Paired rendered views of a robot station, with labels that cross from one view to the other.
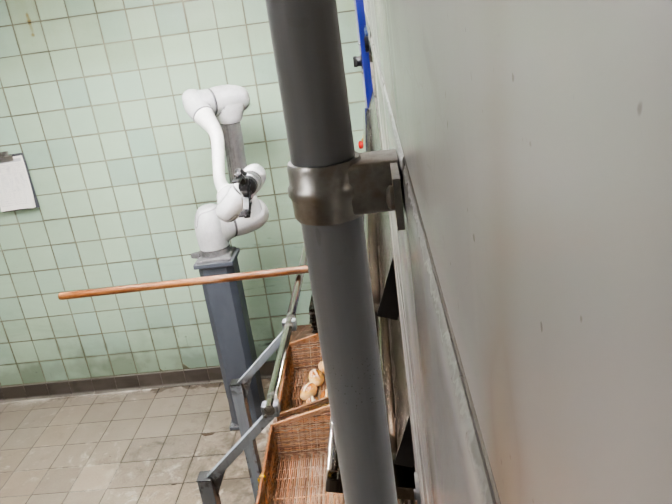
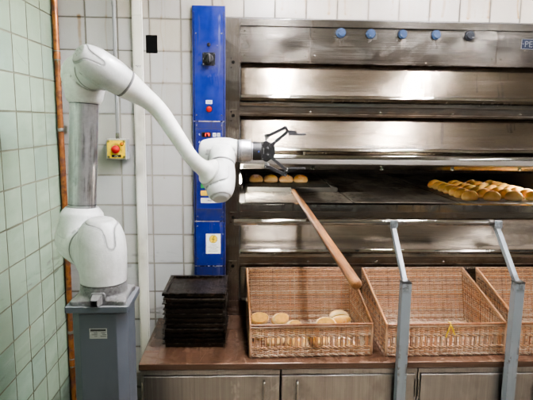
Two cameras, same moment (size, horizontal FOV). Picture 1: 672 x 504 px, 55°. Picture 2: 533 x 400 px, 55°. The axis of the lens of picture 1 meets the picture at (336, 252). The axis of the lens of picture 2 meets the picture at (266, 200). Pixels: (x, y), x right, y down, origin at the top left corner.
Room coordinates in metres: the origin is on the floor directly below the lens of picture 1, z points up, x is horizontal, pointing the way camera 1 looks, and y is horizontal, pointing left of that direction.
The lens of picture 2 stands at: (2.82, 2.37, 1.61)
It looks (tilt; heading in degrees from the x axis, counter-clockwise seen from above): 9 degrees down; 262
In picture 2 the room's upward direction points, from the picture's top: 1 degrees clockwise
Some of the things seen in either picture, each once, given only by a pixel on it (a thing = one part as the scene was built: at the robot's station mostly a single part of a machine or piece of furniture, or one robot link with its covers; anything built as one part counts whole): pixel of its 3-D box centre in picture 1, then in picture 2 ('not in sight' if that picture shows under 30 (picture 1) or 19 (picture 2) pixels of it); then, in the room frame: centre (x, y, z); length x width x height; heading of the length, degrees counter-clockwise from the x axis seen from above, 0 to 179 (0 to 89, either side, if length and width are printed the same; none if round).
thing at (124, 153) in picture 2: not in sight; (117, 148); (3.22, -0.25, 1.46); 0.10 x 0.07 x 0.10; 175
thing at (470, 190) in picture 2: not in sight; (481, 189); (1.10, -0.55, 1.21); 0.61 x 0.48 x 0.06; 85
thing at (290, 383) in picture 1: (339, 372); (304, 308); (2.32, 0.06, 0.72); 0.56 x 0.49 x 0.28; 177
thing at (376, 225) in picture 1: (380, 131); (417, 83); (1.72, -0.16, 1.80); 1.79 x 0.11 x 0.19; 175
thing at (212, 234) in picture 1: (212, 225); (101, 248); (3.15, 0.61, 1.17); 0.18 x 0.16 x 0.22; 122
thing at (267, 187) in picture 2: not in sight; (289, 186); (2.24, -0.85, 1.20); 0.55 x 0.36 x 0.03; 175
